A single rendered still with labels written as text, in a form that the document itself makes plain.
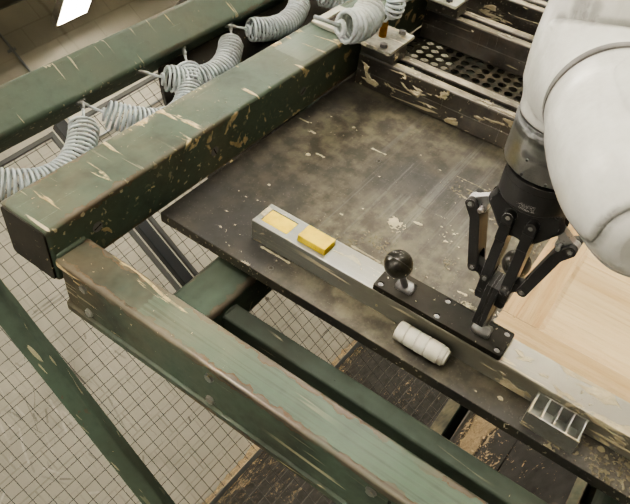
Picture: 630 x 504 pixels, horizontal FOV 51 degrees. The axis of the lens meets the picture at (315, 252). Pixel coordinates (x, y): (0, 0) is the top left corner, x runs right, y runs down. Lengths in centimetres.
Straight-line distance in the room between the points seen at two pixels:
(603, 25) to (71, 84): 121
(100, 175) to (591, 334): 75
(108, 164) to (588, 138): 75
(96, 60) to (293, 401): 103
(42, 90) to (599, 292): 115
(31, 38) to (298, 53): 511
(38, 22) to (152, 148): 538
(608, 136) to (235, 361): 54
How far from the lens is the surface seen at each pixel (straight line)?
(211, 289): 103
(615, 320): 108
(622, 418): 94
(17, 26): 637
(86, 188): 101
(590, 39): 56
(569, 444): 92
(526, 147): 64
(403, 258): 83
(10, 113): 150
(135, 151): 107
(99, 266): 96
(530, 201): 67
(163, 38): 173
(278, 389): 82
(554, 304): 105
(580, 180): 46
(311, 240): 99
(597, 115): 48
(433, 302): 94
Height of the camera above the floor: 171
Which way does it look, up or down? 7 degrees down
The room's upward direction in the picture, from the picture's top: 38 degrees counter-clockwise
